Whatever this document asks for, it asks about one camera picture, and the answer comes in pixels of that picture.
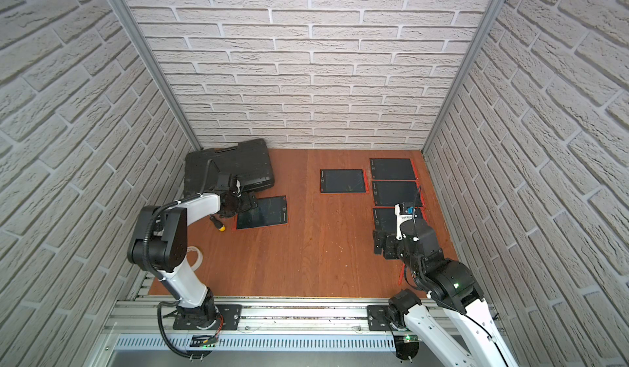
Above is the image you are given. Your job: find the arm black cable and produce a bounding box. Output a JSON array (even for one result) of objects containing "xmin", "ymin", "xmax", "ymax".
[
  {"xmin": 400, "ymin": 184, "xmax": 512, "ymax": 367},
  {"xmin": 142, "ymin": 155, "xmax": 237, "ymax": 360}
]

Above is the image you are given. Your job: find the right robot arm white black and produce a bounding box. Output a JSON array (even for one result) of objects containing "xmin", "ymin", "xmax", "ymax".
[{"xmin": 368, "ymin": 217, "xmax": 517, "ymax": 366}]

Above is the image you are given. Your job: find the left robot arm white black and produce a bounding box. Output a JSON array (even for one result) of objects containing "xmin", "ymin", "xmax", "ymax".
[{"xmin": 127, "ymin": 172, "xmax": 242, "ymax": 328}]

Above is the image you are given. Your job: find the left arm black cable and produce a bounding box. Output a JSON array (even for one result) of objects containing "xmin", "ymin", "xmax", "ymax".
[{"xmin": 142, "ymin": 155, "xmax": 237, "ymax": 360}]

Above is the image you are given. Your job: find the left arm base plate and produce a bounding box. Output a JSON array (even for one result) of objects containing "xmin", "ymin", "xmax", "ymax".
[{"xmin": 173, "ymin": 304, "xmax": 242, "ymax": 331}]

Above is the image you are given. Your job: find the black screwdriver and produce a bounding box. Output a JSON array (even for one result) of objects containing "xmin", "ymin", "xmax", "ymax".
[{"xmin": 210, "ymin": 216, "xmax": 226, "ymax": 232}]

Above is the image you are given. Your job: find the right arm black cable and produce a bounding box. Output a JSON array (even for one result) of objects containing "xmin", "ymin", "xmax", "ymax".
[{"xmin": 400, "ymin": 184, "xmax": 512, "ymax": 367}]

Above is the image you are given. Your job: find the black plastic tool case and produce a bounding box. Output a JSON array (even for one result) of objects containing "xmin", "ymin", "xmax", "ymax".
[{"xmin": 183, "ymin": 138, "xmax": 275, "ymax": 198}]

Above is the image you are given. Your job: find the writing tablet red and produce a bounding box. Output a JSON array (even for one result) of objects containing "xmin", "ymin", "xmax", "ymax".
[
  {"xmin": 320, "ymin": 169, "xmax": 368, "ymax": 193},
  {"xmin": 236, "ymin": 196, "xmax": 288, "ymax": 229}
]

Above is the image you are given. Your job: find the white tape roll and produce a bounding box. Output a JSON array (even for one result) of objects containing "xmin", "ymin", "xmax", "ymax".
[{"xmin": 187, "ymin": 246, "xmax": 203, "ymax": 272}]

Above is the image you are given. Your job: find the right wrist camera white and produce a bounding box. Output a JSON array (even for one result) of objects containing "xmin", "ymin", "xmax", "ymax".
[{"xmin": 394, "ymin": 203, "xmax": 416, "ymax": 240}]

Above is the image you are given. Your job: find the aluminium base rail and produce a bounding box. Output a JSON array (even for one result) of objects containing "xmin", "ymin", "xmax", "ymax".
[{"xmin": 87, "ymin": 295, "xmax": 517, "ymax": 367}]

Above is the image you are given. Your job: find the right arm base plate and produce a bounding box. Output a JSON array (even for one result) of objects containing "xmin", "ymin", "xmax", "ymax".
[{"xmin": 366, "ymin": 305, "xmax": 392, "ymax": 332}]

